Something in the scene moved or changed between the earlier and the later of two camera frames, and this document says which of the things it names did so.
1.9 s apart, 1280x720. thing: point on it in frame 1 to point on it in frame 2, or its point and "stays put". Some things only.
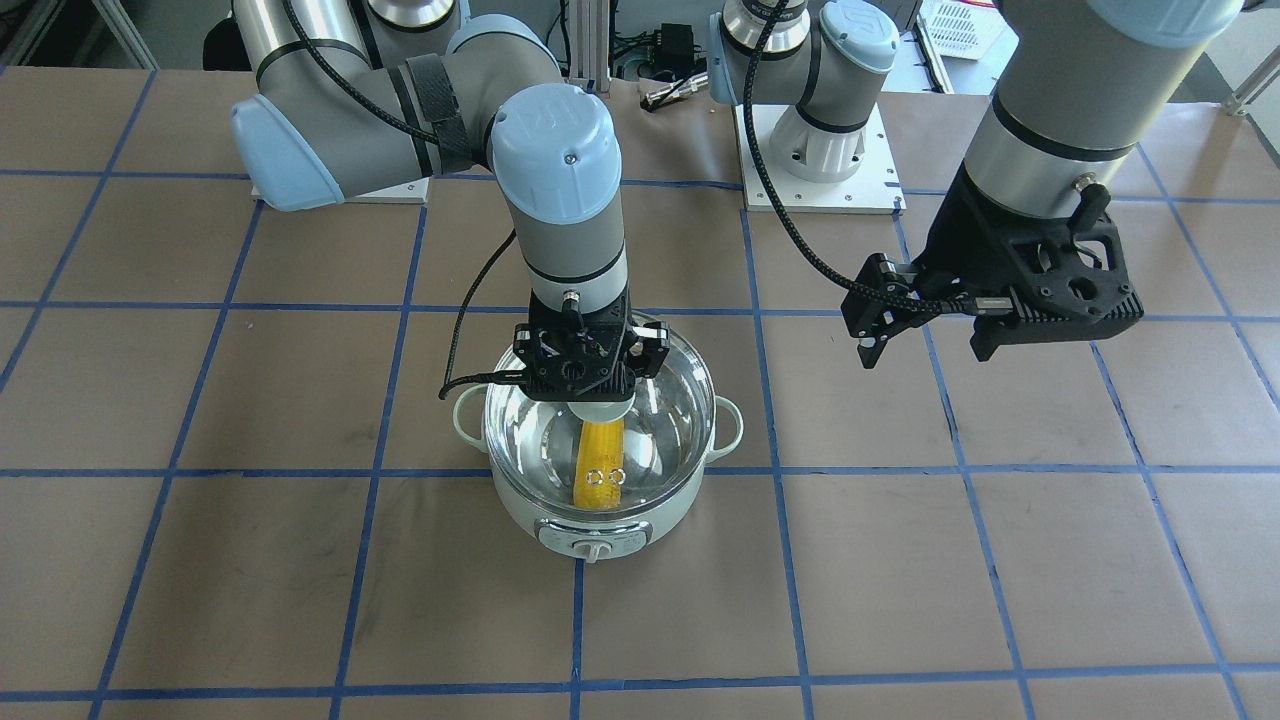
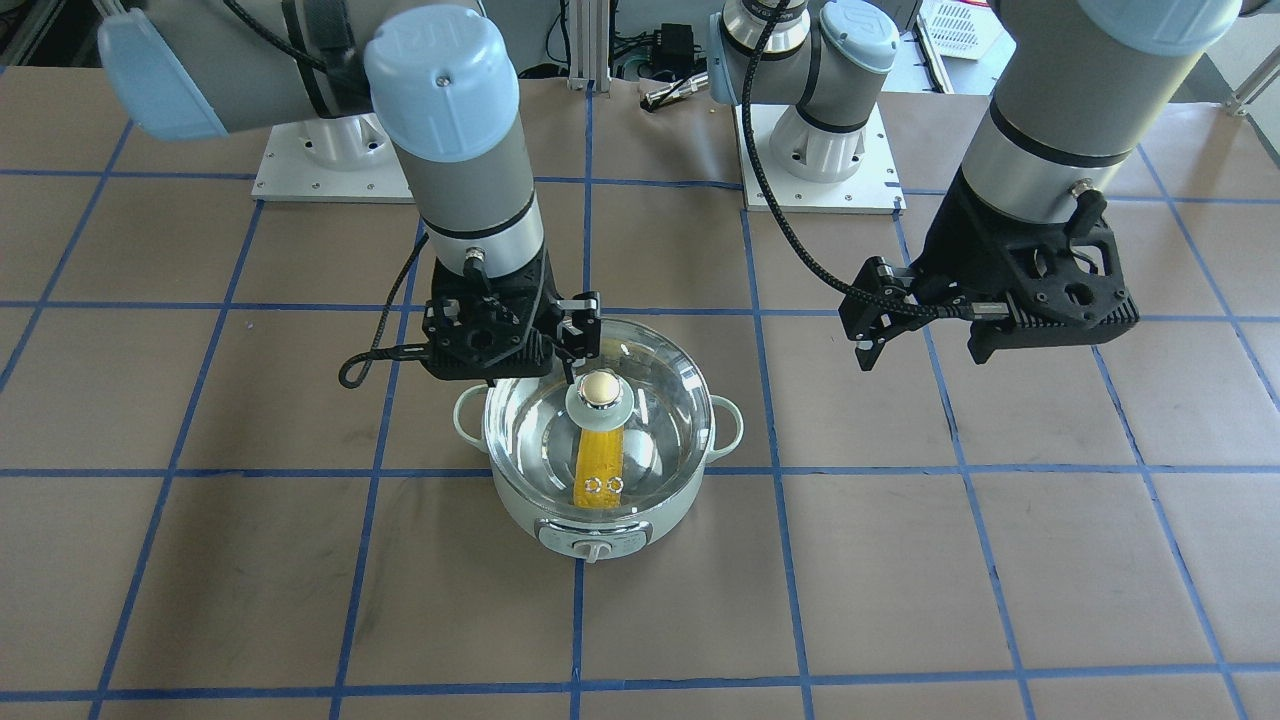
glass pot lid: (561, 462) stays put
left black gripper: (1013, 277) stays put
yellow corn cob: (599, 464) stays put
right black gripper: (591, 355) to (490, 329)
